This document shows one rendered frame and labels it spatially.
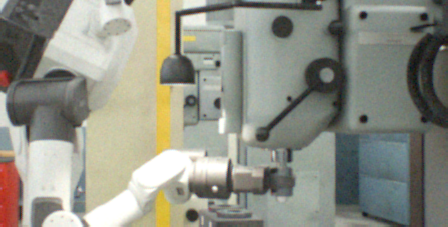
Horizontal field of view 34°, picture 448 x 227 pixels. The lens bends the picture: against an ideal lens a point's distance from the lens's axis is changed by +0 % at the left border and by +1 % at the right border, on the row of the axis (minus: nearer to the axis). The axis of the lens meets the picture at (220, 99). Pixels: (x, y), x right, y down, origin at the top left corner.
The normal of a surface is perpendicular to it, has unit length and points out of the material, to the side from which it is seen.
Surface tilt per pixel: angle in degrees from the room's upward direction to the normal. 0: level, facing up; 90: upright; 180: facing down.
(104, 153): 90
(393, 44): 90
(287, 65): 90
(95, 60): 59
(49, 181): 75
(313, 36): 90
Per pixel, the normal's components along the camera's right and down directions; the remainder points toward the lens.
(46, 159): 0.18, -0.27
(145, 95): 0.22, -0.02
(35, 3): 0.43, -0.54
